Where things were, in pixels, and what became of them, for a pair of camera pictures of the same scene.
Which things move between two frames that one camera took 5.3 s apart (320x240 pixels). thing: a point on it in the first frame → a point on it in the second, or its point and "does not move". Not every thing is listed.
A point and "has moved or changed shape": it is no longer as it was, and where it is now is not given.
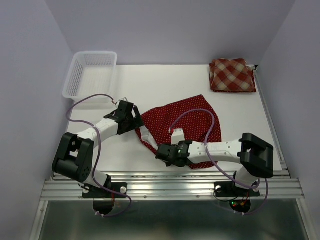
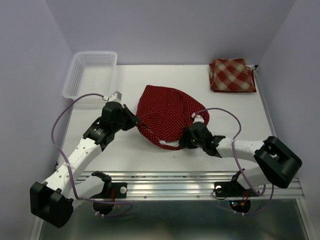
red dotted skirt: x=195 y=116 has moved or changed shape
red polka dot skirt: x=253 y=91 does not move
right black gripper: x=170 y=145 → x=184 y=141
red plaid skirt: x=230 y=75 does not move
